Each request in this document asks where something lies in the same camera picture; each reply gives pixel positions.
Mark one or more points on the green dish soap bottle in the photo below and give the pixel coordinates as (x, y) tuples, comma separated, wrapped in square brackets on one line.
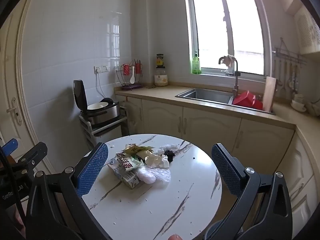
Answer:
[(195, 64)]

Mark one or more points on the white rice spoon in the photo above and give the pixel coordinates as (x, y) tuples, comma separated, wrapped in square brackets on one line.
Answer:
[(132, 79)]

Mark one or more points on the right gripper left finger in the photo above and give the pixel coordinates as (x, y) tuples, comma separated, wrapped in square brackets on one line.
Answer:
[(56, 209)]

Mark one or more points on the milk carton box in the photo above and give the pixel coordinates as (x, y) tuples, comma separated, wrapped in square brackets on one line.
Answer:
[(127, 177)]

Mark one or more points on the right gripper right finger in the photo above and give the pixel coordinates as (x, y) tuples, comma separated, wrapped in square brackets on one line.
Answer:
[(262, 205)]

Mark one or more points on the lined paper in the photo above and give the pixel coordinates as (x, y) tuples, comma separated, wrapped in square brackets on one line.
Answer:
[(157, 161)]

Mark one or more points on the glass jar with label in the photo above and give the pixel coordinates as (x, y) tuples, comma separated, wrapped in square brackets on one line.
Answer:
[(160, 77)]

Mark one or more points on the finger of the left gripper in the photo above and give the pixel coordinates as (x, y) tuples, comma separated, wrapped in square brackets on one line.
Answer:
[(10, 146), (26, 164)]

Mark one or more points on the wall utensil rail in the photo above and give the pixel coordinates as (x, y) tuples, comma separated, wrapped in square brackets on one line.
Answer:
[(286, 69)]

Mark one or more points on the yellow gold snack bag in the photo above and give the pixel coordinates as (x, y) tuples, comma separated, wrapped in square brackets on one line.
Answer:
[(140, 151)]

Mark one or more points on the wire utensil rack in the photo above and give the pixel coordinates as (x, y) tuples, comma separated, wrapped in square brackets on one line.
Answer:
[(124, 73)]

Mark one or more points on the person's right hand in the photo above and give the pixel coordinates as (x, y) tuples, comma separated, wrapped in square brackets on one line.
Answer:
[(175, 237)]

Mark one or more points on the dark bottle yellow label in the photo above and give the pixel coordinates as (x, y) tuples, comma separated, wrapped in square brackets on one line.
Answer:
[(159, 60)]

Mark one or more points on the blue trash bin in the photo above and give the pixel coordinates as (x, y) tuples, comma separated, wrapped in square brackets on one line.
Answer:
[(214, 226)]

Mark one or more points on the black silver rice cooker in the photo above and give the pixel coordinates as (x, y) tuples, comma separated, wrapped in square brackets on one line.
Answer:
[(98, 113)]

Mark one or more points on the wall power socket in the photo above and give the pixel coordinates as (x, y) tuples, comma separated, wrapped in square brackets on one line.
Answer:
[(101, 69)]

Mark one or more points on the grey metal shelf rack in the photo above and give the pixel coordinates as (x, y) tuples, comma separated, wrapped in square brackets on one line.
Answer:
[(104, 132)]

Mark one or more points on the cream base cabinets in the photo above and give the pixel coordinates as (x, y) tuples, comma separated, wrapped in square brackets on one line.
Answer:
[(286, 141)]

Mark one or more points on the kitchen window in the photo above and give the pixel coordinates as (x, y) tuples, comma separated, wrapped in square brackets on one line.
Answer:
[(218, 28)]

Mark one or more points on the black plastic bag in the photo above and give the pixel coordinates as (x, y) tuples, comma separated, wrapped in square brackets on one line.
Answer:
[(170, 155)]

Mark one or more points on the clear plastic bag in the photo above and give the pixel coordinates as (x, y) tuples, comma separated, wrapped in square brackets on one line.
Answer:
[(150, 175)]

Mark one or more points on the stainless steel sink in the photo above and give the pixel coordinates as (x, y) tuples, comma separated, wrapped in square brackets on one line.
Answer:
[(207, 95)]

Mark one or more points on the wooden cutting board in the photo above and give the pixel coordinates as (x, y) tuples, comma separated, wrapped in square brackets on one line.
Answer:
[(269, 92)]

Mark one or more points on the clear crinkled plastic wrap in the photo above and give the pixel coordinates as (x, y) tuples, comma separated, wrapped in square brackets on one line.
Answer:
[(167, 147)]

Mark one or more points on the cloth on faucet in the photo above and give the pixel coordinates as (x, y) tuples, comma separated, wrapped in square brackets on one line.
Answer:
[(229, 60)]

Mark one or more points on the stacked white bowls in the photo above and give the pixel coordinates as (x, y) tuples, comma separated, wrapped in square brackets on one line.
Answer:
[(298, 104)]

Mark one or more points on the red plastic basin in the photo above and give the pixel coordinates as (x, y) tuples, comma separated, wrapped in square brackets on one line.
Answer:
[(249, 100)]

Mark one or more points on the white red snack bag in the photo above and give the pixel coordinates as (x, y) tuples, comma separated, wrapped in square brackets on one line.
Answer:
[(128, 162)]

